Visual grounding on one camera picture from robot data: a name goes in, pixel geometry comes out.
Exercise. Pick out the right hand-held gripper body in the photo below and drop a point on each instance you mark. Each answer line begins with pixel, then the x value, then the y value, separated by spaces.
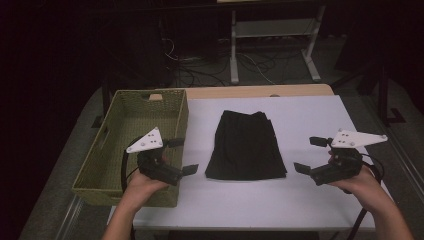
pixel 340 166

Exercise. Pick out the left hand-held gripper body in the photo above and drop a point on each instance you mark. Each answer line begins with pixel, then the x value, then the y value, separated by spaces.
pixel 156 166

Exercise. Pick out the green woven basket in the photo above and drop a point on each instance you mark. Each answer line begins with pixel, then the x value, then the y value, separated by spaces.
pixel 133 116

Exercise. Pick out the black pants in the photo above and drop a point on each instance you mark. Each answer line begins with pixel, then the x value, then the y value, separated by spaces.
pixel 245 146

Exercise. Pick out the person's left hand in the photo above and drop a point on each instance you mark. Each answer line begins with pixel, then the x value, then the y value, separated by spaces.
pixel 143 188

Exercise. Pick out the person's right hand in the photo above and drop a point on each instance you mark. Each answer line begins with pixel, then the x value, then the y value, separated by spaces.
pixel 360 185

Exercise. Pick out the black metal stand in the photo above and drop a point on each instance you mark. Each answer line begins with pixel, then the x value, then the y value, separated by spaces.
pixel 383 93

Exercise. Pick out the white metal stand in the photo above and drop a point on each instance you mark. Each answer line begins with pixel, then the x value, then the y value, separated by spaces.
pixel 235 50

